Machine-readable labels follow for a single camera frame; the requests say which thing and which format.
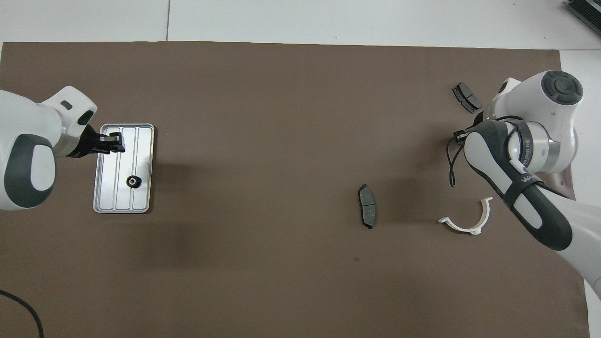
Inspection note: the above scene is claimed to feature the wide grey brake pad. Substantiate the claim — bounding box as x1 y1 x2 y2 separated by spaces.
452 82 483 114

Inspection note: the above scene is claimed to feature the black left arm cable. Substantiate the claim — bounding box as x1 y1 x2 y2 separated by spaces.
0 290 44 338

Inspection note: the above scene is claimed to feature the white curved plastic bracket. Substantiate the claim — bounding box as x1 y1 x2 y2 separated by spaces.
438 197 493 236

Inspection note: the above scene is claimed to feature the silver metal tray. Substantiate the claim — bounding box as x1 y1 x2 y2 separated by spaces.
92 123 155 214

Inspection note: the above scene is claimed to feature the dark ribbed device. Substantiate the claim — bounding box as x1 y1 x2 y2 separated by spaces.
565 0 601 37

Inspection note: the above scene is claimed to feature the brown table mat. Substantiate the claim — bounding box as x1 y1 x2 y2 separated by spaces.
0 41 591 338

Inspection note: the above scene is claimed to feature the slim grey brake pad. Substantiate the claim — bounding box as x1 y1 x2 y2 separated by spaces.
358 184 377 230

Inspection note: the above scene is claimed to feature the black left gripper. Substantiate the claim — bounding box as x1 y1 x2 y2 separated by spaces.
69 126 126 159

